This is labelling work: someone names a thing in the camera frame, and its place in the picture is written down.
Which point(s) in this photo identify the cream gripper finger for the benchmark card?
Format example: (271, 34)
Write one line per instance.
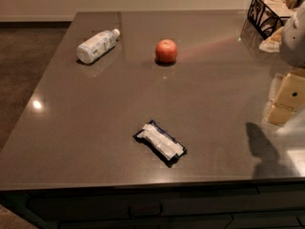
(278, 115)
(291, 93)

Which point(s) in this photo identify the blue rxbar blueberry bar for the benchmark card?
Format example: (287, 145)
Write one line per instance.
(166, 147)

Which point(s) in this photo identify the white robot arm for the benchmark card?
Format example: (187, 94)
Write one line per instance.
(292, 50)

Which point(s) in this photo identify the red apple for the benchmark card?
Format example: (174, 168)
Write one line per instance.
(166, 51)

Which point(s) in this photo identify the napkins in basket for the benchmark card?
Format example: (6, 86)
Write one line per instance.
(281, 8)

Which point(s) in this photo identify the white plastic bottle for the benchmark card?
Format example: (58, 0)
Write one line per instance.
(97, 46)

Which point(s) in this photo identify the black wire basket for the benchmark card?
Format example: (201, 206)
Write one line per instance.
(266, 25)

